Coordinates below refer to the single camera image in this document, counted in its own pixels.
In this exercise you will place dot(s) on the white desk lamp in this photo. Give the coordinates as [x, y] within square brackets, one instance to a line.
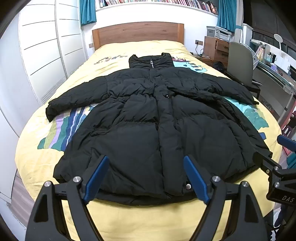
[277, 38]

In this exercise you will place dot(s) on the yellow printed bedspread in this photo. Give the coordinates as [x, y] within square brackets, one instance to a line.
[138, 222]

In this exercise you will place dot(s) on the black bag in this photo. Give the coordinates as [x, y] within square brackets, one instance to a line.
[219, 66]

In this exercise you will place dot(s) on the teal curtain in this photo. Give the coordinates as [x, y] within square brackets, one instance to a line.
[227, 16]
[87, 11]

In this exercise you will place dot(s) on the grey printer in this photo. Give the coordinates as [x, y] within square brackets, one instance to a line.
[218, 33]

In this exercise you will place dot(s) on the white desk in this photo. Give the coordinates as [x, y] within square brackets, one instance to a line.
[275, 74]

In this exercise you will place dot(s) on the black puffer coat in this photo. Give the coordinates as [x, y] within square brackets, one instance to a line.
[138, 129]

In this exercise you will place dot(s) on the row of books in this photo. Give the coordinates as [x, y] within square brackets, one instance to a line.
[161, 1]

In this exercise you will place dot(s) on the dark window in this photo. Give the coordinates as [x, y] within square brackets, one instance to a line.
[270, 20]

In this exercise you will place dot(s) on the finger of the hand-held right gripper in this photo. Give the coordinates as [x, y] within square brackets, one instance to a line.
[266, 162]
[288, 141]

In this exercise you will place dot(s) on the white wardrobe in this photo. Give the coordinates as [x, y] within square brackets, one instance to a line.
[41, 58]

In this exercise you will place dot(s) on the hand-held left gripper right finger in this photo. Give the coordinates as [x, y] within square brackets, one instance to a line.
[196, 178]

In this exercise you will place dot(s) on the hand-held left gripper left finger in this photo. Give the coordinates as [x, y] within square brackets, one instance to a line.
[97, 178]

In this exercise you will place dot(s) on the wooden nightstand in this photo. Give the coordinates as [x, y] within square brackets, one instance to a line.
[216, 49]

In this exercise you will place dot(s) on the wooden bed headboard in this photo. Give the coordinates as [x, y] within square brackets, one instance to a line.
[138, 32]

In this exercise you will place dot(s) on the grey desk chair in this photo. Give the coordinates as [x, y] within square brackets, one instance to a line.
[240, 62]

